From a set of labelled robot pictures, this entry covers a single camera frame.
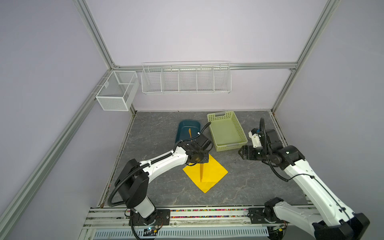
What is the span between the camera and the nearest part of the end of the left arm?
598 millimetres

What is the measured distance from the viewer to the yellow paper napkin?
847 mm

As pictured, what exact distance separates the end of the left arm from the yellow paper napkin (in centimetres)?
18
